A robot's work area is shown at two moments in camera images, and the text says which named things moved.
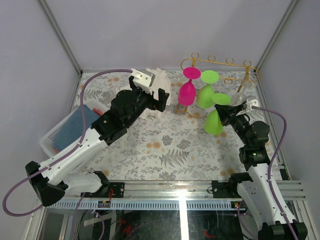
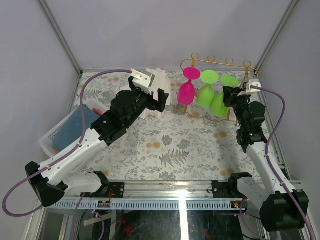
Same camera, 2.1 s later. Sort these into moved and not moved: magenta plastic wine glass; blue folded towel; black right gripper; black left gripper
Moved: black right gripper
Not moved: blue folded towel; black left gripper; magenta plastic wine glass
